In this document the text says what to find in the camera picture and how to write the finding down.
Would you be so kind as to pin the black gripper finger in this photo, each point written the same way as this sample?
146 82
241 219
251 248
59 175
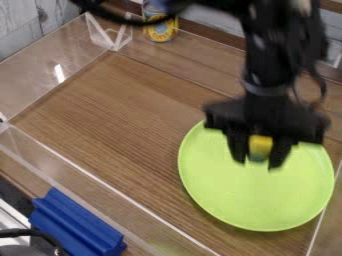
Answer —
238 144
281 149

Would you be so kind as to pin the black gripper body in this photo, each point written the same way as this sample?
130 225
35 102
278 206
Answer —
273 116

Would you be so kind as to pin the yellow toy banana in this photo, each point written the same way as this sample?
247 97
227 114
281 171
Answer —
259 147

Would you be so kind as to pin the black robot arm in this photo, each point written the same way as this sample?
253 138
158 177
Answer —
285 38

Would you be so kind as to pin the green plastic plate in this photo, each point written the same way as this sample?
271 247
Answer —
246 195

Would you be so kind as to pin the yellow labelled tin can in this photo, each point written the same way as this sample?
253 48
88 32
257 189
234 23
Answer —
163 31

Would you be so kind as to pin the blue plastic clamp block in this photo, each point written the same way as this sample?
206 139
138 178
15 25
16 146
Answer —
83 233

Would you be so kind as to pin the clear acrylic corner bracket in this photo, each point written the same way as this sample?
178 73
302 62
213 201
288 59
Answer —
110 38

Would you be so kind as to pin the clear acrylic wall panels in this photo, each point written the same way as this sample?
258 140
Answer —
94 121

